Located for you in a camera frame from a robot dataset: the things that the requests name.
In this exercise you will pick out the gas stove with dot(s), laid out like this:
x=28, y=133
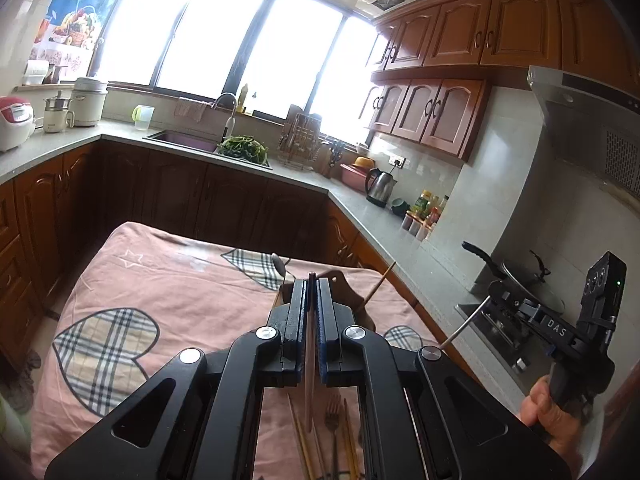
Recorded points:
x=500, y=345

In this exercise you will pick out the large white rice cooker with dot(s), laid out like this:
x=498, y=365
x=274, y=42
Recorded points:
x=90, y=102

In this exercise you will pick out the wall poster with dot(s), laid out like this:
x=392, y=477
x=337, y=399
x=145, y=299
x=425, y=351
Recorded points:
x=85, y=5

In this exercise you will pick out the kitchen window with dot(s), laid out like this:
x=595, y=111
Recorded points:
x=225, y=35

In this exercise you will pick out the kitchen faucet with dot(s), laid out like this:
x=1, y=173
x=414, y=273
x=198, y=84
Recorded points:
x=229, y=115

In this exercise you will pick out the dark spoon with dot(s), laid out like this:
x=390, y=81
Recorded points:
x=277, y=262

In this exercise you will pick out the ceiling vent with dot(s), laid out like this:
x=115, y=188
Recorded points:
x=386, y=1

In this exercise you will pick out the wooden upper cabinets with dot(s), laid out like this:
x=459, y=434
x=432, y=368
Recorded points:
x=460, y=35

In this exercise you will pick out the green leafy vegetables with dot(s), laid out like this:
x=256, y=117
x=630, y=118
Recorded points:
x=245, y=149

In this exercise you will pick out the metal chopstick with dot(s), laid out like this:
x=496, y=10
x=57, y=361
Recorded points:
x=465, y=321

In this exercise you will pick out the wooden utensil holder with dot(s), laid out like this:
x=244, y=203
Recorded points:
x=347, y=287

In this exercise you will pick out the paper towel roll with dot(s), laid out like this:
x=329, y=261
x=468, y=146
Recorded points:
x=35, y=72

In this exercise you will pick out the pink basin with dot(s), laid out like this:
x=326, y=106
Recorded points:
x=354, y=179

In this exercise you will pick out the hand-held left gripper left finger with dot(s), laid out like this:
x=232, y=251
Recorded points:
x=301, y=335

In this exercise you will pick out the small cream electric pot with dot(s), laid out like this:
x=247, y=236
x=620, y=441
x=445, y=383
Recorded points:
x=57, y=115

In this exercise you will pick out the wooden cabinets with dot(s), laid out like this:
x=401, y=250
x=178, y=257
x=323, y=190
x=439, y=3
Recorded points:
x=460, y=35
x=165, y=190

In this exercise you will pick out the metal fork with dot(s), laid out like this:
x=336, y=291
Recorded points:
x=332, y=417

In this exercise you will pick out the person's right hand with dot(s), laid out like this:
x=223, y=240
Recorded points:
x=547, y=420

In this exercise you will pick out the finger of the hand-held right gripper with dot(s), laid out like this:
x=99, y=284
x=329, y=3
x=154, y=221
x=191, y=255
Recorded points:
x=507, y=297
x=505, y=325

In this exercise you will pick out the dark cloth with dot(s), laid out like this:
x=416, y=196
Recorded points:
x=22, y=380

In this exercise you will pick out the black wok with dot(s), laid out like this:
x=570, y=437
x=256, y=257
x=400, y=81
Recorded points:
x=530, y=280

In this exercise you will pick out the pink printed tablecloth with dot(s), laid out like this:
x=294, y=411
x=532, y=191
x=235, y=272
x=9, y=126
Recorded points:
x=175, y=285

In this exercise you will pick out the group of condiment bottles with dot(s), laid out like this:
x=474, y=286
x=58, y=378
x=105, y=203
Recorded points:
x=425, y=215

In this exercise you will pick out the yellow bottle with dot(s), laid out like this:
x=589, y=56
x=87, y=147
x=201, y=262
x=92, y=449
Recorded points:
x=244, y=99

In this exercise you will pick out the metal dish rack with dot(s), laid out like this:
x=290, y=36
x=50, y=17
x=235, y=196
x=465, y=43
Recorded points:
x=299, y=137

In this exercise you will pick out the pink dishcloth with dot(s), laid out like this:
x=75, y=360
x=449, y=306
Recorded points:
x=191, y=108

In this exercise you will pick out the yellow bowl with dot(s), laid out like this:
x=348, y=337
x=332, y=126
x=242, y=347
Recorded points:
x=363, y=162

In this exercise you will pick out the green measuring cup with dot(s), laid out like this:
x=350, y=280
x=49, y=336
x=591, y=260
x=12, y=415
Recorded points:
x=142, y=119

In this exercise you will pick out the steel range hood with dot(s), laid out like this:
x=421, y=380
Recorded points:
x=590, y=110

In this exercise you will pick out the kitchen sink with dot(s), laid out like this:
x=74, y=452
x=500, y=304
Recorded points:
x=180, y=139

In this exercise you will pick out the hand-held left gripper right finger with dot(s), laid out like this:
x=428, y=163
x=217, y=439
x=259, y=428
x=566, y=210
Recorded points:
x=322, y=335

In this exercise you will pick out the pink white rice cooker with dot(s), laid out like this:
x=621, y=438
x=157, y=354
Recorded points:
x=15, y=122

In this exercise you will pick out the steel electric kettle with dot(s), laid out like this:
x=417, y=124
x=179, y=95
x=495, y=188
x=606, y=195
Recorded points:
x=380, y=190

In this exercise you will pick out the wooden lower cabinets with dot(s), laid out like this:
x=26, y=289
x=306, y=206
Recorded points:
x=165, y=190

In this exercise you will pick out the white wall outlet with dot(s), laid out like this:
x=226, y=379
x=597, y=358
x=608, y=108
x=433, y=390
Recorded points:
x=396, y=161

